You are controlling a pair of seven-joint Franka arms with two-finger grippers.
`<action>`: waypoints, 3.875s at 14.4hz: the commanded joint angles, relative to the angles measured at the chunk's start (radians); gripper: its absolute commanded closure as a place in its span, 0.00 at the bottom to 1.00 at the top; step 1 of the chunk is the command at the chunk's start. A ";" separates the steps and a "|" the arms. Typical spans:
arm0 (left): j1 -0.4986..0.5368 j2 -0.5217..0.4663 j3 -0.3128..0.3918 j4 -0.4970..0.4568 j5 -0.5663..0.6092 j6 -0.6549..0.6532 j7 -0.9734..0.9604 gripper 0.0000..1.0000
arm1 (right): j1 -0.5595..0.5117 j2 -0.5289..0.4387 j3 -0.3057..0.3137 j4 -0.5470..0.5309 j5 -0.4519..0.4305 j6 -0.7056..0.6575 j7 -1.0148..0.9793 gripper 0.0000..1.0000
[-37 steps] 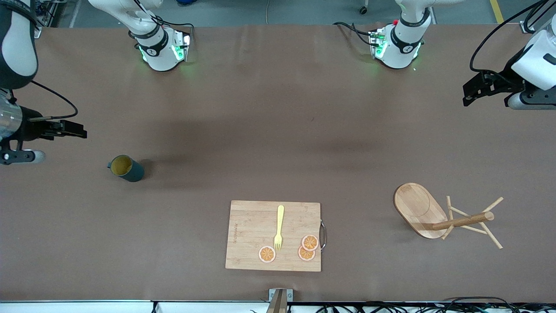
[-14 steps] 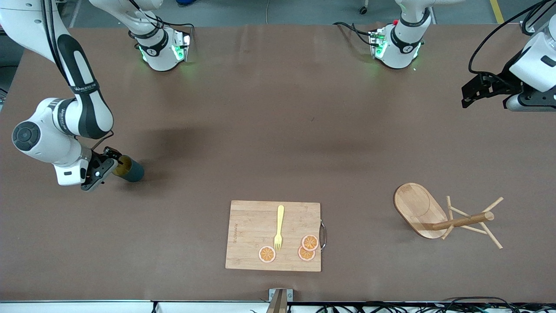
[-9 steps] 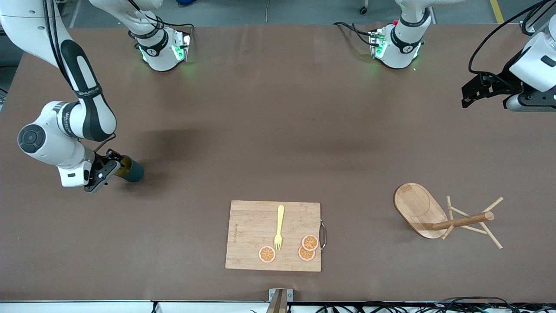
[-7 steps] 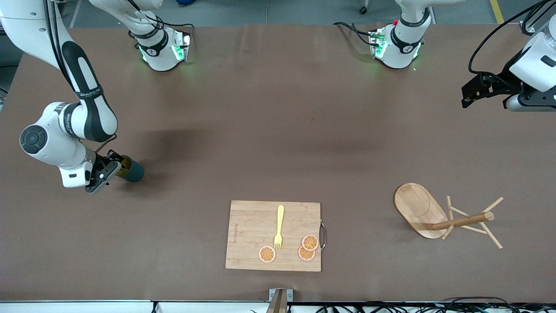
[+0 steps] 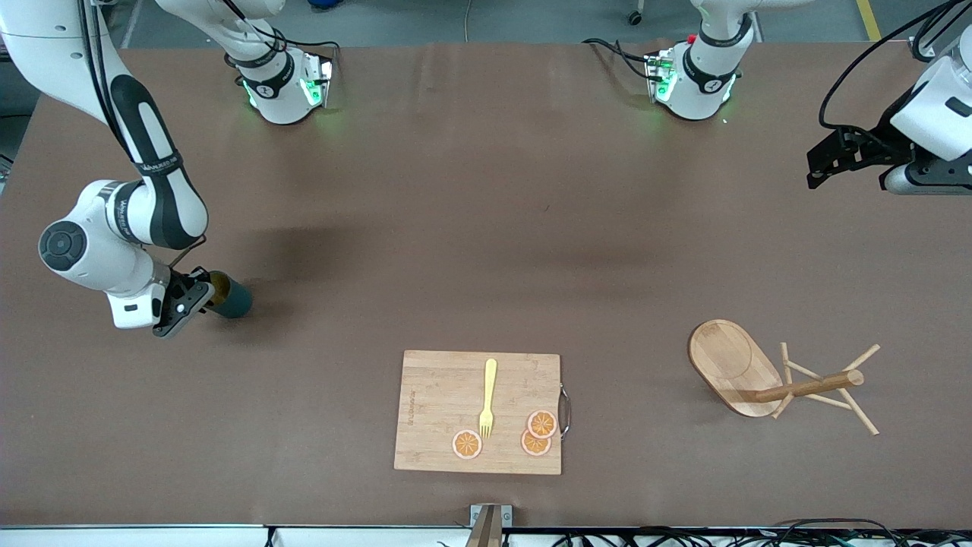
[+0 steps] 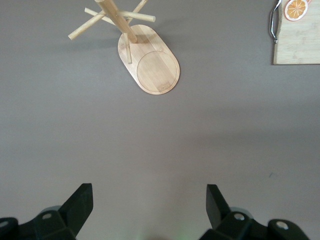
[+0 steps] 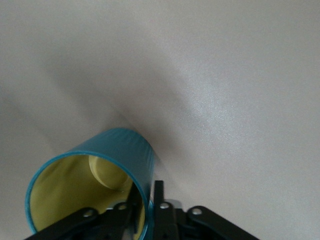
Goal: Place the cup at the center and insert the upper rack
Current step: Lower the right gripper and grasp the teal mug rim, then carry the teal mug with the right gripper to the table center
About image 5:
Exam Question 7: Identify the black arm base cable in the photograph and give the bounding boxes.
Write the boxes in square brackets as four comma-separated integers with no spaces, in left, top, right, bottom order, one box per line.
[270,29,340,62]
[582,36,655,81]

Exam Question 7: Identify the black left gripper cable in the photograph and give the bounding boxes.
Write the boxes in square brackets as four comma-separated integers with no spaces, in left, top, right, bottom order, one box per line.
[817,0,972,138]

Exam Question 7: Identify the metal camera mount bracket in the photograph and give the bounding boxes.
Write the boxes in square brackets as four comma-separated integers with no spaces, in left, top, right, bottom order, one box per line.
[469,504,513,547]

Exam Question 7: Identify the yellow plastic fork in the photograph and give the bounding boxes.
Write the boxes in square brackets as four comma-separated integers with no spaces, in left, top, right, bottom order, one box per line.
[478,359,498,440]

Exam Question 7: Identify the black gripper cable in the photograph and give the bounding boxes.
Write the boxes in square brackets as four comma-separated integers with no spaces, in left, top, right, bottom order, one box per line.
[817,0,972,138]
[76,0,131,153]

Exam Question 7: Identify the black left arm base cable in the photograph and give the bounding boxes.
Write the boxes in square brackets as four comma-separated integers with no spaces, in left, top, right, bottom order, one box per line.
[582,36,655,81]

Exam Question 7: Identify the aluminium frame post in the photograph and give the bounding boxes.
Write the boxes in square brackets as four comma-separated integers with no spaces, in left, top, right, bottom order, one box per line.
[908,0,972,60]

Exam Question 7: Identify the bamboo cutting board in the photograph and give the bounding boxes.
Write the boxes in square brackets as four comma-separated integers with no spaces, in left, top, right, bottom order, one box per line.
[394,350,572,476]

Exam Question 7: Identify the black right arm base cable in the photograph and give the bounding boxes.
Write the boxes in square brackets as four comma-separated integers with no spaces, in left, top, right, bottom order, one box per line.
[270,29,340,62]

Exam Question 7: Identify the dark teal mug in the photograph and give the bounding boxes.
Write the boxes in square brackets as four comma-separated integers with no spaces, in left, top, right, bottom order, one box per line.
[207,271,253,318]

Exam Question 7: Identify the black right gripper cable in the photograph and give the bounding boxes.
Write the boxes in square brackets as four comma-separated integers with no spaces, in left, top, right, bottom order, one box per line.
[76,0,131,153]

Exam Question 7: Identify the wooden mug tree rack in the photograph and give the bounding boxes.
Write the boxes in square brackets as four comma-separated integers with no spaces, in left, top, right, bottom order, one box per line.
[688,319,882,437]

